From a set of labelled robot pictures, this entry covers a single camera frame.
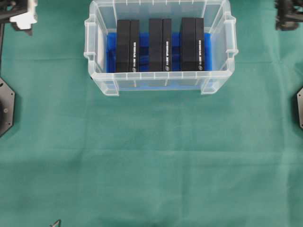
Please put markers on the blue foam liner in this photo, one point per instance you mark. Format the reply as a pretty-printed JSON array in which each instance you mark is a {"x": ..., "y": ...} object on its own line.
[{"x": 144, "y": 65}]

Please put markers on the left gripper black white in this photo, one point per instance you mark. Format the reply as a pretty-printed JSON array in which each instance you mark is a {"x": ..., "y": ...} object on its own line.
[{"x": 24, "y": 15}]

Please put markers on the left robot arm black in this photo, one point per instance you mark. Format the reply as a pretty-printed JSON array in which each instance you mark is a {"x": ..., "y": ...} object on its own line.
[{"x": 5, "y": 14}]

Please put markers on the black frame rail left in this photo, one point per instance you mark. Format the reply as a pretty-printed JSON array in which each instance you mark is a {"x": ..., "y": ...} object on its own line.
[{"x": 1, "y": 39}]

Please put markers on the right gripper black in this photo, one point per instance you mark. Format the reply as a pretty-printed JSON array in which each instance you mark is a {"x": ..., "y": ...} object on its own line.
[{"x": 289, "y": 14}]

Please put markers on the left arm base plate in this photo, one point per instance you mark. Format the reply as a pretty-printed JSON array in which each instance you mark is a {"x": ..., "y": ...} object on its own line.
[{"x": 7, "y": 101}]

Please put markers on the green table cloth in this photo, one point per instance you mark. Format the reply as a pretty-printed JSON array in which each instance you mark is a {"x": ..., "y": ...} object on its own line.
[{"x": 151, "y": 158}]

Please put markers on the black camera box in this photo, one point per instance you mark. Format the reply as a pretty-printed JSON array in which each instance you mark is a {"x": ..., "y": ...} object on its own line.
[
  {"x": 128, "y": 46},
  {"x": 160, "y": 44},
  {"x": 192, "y": 44}
]

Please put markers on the clear plastic storage case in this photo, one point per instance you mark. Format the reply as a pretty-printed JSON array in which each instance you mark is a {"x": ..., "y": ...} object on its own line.
[{"x": 218, "y": 22}]

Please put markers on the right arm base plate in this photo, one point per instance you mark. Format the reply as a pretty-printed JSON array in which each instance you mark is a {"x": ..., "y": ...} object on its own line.
[{"x": 300, "y": 107}]

